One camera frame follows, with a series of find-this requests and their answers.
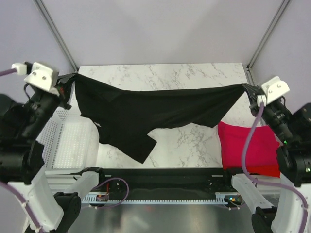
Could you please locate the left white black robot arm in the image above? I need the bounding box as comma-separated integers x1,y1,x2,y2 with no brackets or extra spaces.
0,74,107,233

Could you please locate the left aluminium frame post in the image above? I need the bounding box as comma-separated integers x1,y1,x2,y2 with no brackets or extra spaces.
33,0,79,72

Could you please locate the magenta folded t shirt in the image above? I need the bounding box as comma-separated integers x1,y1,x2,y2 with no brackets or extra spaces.
217,121,280,171

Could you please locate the purple cable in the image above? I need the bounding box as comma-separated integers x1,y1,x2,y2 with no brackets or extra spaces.
0,68,129,231
223,101,309,233

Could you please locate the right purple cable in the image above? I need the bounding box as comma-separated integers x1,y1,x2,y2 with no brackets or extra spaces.
223,101,309,233

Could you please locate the white plastic basket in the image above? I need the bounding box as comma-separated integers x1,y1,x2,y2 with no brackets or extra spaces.
37,106,99,175

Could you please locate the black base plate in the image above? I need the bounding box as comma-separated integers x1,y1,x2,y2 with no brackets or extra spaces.
99,168,235,199

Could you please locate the aluminium frame post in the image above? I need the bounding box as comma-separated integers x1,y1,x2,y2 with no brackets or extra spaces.
246,0,292,72
33,0,79,72

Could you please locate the aluminium rail profile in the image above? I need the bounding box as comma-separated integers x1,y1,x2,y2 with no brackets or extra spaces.
46,173,282,195

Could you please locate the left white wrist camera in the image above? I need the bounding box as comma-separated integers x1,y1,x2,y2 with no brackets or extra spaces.
11,62,60,96

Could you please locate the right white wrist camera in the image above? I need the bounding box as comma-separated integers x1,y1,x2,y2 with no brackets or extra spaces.
257,76,290,107

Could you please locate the right aluminium frame post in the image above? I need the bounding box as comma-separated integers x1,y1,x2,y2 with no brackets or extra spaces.
246,0,292,72

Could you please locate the black t shirt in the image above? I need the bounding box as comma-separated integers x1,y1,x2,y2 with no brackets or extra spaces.
74,75,244,163

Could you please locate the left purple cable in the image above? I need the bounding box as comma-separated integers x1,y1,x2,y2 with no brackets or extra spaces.
0,68,129,231

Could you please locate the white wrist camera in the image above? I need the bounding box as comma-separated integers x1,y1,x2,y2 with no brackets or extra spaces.
257,76,290,107
11,62,60,96

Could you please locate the white slotted cable duct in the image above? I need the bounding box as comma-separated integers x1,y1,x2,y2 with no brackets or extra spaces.
82,192,239,205

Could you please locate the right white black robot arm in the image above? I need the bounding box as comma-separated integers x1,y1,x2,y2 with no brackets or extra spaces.
222,82,311,233

